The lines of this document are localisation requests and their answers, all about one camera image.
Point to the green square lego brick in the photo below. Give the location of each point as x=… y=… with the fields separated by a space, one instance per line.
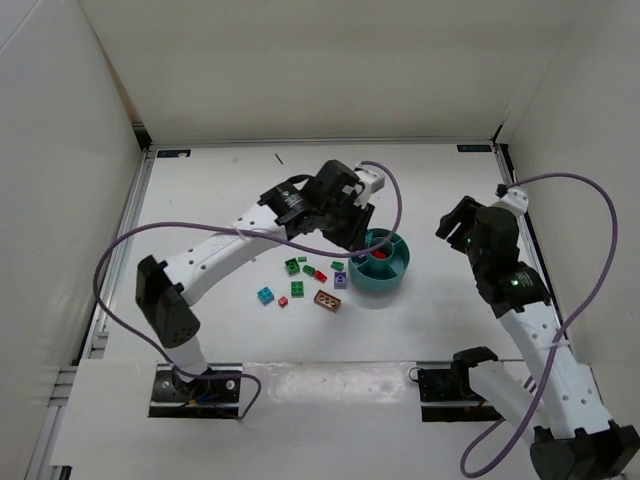
x=297 y=289

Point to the teal round divided container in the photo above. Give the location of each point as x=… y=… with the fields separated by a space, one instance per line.
x=381 y=276

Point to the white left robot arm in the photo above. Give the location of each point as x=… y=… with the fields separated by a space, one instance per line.
x=335 y=202

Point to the green sloped square lego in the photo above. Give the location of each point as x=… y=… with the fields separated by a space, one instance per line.
x=292 y=266

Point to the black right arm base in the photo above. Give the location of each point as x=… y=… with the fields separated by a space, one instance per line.
x=445 y=394

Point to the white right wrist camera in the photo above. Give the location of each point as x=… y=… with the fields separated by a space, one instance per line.
x=512 y=199

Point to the blue right corner label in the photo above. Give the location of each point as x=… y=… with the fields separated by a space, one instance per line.
x=474 y=148

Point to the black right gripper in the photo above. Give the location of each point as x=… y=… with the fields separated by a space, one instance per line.
x=456 y=220

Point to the brown inverted lego plate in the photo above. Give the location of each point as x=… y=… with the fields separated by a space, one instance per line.
x=327 y=301

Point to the lavender inverted square lego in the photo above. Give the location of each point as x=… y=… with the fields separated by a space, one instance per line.
x=340 y=280

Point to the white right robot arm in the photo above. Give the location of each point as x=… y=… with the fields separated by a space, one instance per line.
x=568 y=431

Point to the green two-stud lego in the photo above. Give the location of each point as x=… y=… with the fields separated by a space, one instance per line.
x=309 y=270

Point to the red flat lego tile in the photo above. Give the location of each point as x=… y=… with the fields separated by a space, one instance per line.
x=320 y=276

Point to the small teal lego brick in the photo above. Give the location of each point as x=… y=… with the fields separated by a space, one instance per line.
x=265 y=296

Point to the green curved lego tile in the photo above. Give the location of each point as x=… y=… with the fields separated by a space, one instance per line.
x=337 y=265

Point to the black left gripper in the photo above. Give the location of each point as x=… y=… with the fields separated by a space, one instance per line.
x=353 y=225

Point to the blue left corner label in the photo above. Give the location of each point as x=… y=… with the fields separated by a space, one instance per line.
x=173 y=153

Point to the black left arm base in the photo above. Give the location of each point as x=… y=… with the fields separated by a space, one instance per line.
x=170 y=398

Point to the blue corner label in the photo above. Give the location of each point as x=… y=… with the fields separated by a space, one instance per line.
x=474 y=148
x=173 y=153

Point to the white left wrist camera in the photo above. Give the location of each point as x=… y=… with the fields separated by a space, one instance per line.
x=372 y=183

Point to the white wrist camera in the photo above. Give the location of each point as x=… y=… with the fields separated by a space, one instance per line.
x=512 y=199
x=372 y=183

